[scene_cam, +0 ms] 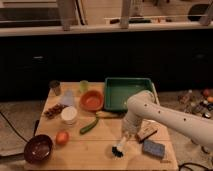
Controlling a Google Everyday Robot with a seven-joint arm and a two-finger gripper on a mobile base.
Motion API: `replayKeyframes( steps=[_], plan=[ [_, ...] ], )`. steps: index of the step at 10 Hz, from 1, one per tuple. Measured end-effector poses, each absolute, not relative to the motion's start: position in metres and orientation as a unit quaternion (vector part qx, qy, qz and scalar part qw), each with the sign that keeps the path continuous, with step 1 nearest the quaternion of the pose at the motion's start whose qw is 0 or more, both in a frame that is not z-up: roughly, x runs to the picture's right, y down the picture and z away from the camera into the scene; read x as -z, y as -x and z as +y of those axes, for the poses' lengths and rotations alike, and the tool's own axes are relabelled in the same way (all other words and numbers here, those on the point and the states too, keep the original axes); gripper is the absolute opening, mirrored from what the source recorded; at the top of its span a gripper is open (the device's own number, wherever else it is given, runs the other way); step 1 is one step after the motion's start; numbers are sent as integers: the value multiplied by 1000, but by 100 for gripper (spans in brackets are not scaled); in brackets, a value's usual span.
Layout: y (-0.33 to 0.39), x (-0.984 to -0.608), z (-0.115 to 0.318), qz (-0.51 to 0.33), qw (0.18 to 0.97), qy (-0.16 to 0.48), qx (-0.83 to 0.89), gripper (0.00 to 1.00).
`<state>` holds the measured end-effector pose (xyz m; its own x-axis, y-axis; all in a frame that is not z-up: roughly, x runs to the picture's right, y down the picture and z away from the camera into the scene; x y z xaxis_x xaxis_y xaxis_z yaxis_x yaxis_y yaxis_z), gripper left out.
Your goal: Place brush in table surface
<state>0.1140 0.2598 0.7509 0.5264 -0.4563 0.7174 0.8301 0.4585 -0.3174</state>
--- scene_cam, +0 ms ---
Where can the dark brown bowl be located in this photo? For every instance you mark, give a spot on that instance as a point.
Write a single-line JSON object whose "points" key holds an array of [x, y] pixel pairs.
{"points": [[38, 149]]}

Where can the green cup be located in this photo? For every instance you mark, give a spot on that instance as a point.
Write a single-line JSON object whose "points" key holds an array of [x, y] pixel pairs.
{"points": [[83, 86]]}

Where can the orange bowl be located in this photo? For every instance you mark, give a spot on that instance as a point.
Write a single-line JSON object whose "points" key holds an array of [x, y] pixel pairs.
{"points": [[91, 101]]}

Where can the black dish brush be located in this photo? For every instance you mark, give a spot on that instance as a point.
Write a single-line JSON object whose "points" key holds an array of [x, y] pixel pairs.
{"points": [[118, 148]]}

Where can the wooden table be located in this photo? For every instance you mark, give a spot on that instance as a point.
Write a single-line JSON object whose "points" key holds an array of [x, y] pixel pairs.
{"points": [[92, 151]]}

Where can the brown wooden block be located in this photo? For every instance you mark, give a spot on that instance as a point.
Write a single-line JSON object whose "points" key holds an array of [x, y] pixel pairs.
{"points": [[146, 131]]}

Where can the blue sponge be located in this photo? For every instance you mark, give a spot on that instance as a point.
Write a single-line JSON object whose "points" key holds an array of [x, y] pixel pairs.
{"points": [[153, 148]]}

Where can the clear plastic cup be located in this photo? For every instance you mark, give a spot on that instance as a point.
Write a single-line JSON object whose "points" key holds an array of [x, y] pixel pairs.
{"points": [[67, 98]]}

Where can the green plastic tray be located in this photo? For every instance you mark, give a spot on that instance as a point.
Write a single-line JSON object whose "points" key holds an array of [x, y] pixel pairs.
{"points": [[118, 89]]}

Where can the orange tomato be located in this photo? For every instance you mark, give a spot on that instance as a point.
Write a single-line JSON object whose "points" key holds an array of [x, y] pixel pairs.
{"points": [[62, 138]]}

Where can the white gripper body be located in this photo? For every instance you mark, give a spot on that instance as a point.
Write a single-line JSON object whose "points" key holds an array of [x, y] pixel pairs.
{"points": [[131, 124]]}

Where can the white cup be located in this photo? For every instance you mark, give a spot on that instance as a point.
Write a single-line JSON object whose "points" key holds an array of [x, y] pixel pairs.
{"points": [[69, 115]]}

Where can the green cucumber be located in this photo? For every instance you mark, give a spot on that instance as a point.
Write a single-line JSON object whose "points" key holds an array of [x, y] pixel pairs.
{"points": [[89, 127]]}

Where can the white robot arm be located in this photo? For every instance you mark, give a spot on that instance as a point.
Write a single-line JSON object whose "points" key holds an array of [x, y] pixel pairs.
{"points": [[142, 106]]}

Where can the dark metal cup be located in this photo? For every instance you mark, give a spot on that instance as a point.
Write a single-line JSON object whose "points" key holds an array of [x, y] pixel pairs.
{"points": [[55, 87]]}

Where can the brown nuts pile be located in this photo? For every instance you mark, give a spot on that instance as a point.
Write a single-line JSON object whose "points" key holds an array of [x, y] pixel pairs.
{"points": [[53, 111]]}

